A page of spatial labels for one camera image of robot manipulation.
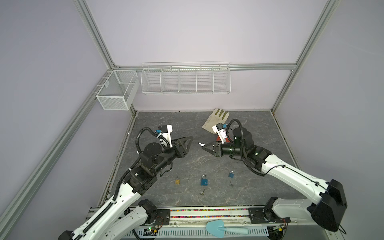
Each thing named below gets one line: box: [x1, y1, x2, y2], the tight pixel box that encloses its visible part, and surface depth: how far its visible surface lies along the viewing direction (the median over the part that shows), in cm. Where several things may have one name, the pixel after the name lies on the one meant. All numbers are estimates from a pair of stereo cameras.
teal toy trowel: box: [206, 220, 249, 239], surface depth 72 cm
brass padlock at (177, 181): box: [175, 176, 181, 185], surface depth 87 cm
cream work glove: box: [201, 108, 230, 135], surface depth 119 cm
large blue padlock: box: [200, 174, 209, 186], surface depth 86 cm
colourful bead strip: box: [170, 208, 250, 219], surface depth 77 cm
